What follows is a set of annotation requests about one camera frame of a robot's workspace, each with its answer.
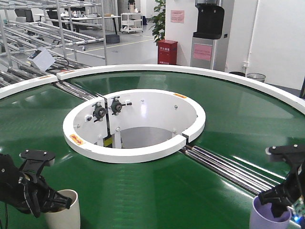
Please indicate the red fire extinguisher cabinet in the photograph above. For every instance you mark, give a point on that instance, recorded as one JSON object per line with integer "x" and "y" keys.
{"x": 167, "y": 52}

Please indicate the lavender purple cup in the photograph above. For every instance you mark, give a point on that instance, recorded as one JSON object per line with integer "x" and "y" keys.
{"x": 261, "y": 217}

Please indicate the wire mesh waste bin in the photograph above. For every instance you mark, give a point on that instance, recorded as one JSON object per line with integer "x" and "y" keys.
{"x": 256, "y": 76}

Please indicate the white rolling cart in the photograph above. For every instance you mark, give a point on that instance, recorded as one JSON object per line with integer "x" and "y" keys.
{"x": 131, "y": 22}

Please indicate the green potted plant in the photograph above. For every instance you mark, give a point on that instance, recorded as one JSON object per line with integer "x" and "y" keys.
{"x": 158, "y": 20}

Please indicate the metal roller rack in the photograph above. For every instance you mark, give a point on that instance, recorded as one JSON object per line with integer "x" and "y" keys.
{"x": 27, "y": 37}

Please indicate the grey water dispenser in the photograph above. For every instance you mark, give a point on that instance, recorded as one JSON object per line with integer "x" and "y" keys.
{"x": 209, "y": 30}

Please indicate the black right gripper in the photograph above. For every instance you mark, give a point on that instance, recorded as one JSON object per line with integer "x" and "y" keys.
{"x": 282, "y": 196}

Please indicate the grey control box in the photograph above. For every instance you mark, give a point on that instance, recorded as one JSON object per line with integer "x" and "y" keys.
{"x": 41, "y": 59}

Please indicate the steel conveyor rollers right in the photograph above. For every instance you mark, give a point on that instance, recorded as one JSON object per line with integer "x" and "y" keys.
{"x": 244, "y": 177}

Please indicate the cream white cup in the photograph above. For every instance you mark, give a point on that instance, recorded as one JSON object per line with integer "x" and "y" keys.
{"x": 65, "y": 218}

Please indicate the white outer conveyor rim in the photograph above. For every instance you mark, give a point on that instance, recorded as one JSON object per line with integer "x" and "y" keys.
{"x": 292, "y": 100}

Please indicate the green circular conveyor belt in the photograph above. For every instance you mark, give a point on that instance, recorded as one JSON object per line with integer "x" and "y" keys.
{"x": 170, "y": 193}

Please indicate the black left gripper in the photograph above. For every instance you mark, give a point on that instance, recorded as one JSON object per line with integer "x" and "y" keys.
{"x": 19, "y": 192}

